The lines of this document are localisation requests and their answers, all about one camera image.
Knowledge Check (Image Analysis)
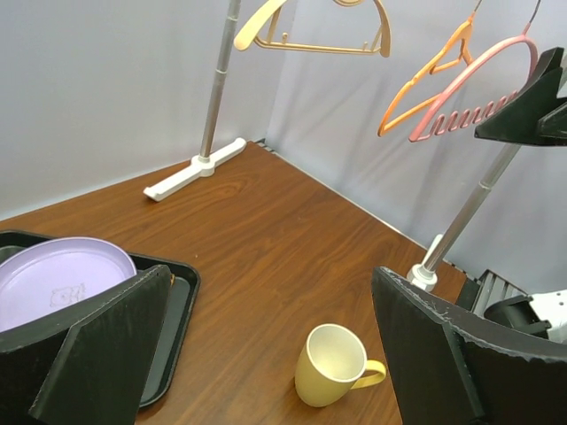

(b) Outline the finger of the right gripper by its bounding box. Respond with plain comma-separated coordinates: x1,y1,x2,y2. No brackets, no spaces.
534,101,566,146
475,47,566,144

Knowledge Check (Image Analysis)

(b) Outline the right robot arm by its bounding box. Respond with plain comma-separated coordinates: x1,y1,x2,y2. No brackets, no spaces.
474,47,566,344

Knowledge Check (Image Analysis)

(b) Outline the clothes rack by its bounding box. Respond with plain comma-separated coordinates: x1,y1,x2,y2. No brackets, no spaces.
144,1,517,291

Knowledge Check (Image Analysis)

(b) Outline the yellow mug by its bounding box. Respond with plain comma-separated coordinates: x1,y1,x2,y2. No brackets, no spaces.
294,323,387,407

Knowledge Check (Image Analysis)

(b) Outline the white wooden hanger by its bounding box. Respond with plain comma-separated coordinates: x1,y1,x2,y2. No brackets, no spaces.
232,0,393,58

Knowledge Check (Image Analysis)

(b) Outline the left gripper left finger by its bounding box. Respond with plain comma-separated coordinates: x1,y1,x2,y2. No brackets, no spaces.
1,265,172,424

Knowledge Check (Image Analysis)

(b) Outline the purple plate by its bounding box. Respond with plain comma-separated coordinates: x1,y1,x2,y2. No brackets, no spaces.
1,236,136,331

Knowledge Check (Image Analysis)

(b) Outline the orange hanger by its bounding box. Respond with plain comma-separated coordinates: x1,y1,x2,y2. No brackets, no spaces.
376,0,484,138

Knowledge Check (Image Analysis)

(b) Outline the pink hanger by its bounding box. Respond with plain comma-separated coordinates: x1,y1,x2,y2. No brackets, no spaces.
408,1,541,143

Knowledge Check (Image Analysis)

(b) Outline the black tray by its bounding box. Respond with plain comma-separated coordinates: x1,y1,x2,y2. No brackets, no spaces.
1,229,201,409

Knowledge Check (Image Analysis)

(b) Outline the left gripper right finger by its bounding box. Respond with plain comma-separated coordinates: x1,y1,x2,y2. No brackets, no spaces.
371,267,566,424

